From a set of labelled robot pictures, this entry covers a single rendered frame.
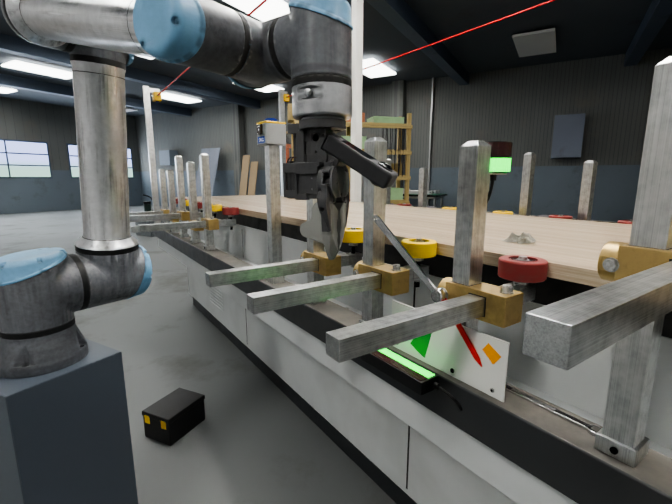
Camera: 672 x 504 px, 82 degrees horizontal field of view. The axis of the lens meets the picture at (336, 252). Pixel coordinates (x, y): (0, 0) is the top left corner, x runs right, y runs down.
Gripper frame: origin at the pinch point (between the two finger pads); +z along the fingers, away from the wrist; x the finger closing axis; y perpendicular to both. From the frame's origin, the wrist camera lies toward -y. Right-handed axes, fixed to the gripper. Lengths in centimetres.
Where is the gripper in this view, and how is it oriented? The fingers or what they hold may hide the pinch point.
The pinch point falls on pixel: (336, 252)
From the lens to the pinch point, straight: 61.3
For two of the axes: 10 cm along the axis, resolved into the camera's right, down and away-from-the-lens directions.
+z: 0.1, 9.8, 1.8
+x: -3.9, 1.6, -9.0
